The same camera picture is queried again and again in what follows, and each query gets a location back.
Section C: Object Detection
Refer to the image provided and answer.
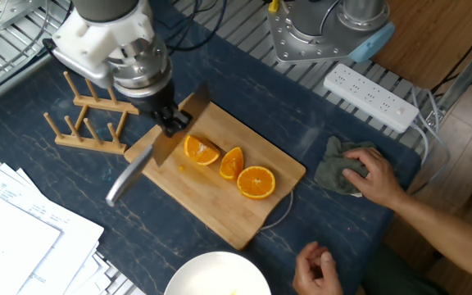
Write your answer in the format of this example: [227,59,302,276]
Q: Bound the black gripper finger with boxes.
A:
[152,111,176,138]
[170,104,193,133]

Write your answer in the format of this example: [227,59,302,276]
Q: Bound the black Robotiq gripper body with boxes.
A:
[131,79,179,119]

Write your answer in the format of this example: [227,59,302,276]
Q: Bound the cut orange piece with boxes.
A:
[183,134,221,167]

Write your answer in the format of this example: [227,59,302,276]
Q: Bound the steel cleaver knife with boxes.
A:
[105,79,211,208]

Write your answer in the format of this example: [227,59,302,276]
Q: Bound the grey-green cloth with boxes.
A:
[313,135,379,197]

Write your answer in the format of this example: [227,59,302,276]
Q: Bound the person's right forearm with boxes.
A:
[391,192,472,282]

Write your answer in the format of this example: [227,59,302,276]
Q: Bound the person's left hand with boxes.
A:
[292,240,344,295]

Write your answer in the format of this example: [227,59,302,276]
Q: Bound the person's right hand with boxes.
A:
[341,146,407,210]

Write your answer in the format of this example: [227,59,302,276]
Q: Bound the orange wedge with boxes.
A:
[219,146,245,182]

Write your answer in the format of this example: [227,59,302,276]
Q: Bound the wooden peg rack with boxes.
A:
[42,70,141,156]

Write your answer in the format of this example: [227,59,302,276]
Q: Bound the dark blue marble mat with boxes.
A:
[0,0,422,295]

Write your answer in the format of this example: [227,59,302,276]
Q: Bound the orange half round face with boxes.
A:
[236,165,277,201]

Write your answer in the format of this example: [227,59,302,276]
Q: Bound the bamboo cutting board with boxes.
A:
[123,93,307,252]

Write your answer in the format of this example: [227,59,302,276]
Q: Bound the white ceramic bowl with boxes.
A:
[163,251,273,295]

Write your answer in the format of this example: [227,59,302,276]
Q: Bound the silver metal mounting plate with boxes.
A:
[0,0,44,32]

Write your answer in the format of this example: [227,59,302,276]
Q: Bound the white power strip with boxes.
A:
[323,62,420,134]

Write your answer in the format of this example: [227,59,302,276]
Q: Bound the white paper stack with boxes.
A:
[0,162,147,295]

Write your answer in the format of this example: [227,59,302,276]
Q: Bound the person body green clothing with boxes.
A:
[361,243,452,295]

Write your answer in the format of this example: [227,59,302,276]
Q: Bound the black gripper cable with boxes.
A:
[41,0,207,58]

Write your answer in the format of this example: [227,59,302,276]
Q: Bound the blue cable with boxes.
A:
[201,0,229,44]

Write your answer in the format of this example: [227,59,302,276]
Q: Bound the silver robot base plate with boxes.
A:
[266,0,368,65]

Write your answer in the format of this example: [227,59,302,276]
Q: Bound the white power strip cables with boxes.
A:
[410,85,452,185]

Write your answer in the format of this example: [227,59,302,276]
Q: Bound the aluminium frame post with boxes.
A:
[434,24,472,120]

